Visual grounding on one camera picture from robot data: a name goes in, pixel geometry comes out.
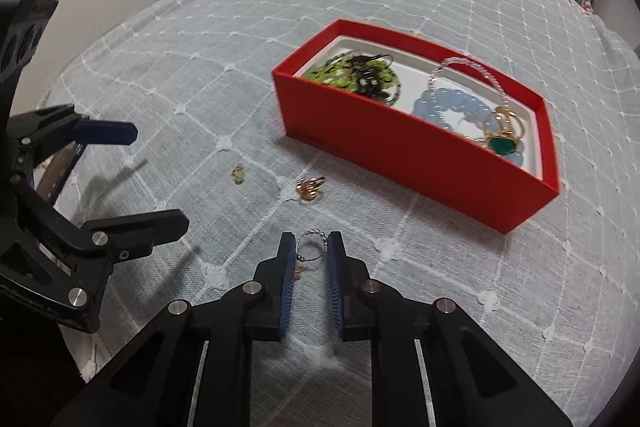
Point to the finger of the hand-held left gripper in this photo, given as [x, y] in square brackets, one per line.
[135, 227]
[107, 132]

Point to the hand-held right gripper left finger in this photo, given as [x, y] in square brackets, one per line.
[286, 287]

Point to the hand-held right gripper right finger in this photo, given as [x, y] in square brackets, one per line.
[334, 292]

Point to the red box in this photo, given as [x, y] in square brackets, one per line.
[400, 167]

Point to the small gold earring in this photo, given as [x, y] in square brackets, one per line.
[300, 274]
[238, 174]

